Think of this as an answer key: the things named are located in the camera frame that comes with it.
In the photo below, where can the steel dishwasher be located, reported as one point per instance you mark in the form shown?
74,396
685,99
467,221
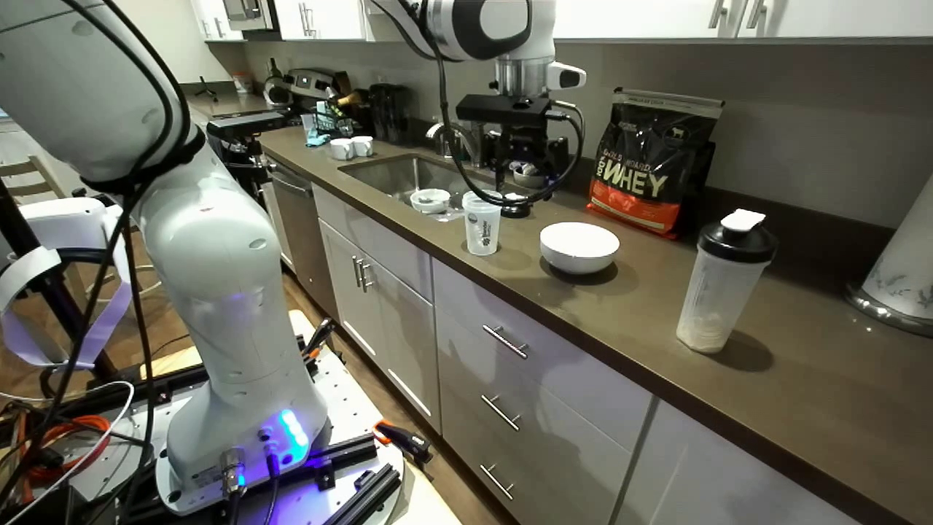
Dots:
302,233

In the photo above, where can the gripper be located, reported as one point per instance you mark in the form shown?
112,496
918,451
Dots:
519,146

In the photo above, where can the small white bowl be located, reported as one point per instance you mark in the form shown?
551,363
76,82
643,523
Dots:
430,200

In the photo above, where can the black canister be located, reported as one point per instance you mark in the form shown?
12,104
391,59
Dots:
388,113

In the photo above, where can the small black tripod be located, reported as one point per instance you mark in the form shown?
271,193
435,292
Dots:
207,89

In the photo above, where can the shaker bottle with black lid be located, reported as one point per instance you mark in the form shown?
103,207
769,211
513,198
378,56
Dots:
718,292

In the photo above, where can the orange and black clamp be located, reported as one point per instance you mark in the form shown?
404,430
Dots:
404,440
319,337

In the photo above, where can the small jar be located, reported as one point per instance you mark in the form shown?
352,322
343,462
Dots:
242,82

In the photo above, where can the clear plastic cup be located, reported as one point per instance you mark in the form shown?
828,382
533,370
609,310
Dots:
482,230

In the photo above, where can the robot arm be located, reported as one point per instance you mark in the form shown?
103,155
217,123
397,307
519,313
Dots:
219,255

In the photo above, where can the black whey powder bag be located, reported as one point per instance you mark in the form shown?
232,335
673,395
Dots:
649,168

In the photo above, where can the wooden chair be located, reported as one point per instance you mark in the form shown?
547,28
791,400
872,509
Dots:
25,175

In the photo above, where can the white vessel with metal base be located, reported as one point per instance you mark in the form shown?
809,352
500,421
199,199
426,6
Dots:
904,270

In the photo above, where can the white drawer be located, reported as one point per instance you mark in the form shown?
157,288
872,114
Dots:
568,452
568,372
466,437

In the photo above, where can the wide white cabinet door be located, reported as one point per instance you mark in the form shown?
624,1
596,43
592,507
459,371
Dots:
714,481

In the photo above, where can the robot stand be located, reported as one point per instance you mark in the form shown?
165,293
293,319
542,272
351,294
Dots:
350,394

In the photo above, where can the grey bowl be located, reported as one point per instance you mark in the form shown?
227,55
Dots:
528,176

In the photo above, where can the white mug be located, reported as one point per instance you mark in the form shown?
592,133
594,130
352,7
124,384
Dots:
341,149
363,146

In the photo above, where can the black dish rack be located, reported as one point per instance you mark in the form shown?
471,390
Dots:
337,120

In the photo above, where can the steel sink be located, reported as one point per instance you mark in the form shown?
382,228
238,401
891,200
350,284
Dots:
408,175

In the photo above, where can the chrome tap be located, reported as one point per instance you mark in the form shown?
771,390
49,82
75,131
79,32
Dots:
441,131

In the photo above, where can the silver and black appliance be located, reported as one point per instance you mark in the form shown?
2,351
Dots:
306,84

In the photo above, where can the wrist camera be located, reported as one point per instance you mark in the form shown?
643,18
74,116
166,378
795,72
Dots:
503,108

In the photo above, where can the camera on tripod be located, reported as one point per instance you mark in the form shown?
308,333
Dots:
244,125

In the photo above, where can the blue cloth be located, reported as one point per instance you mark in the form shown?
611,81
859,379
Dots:
317,139

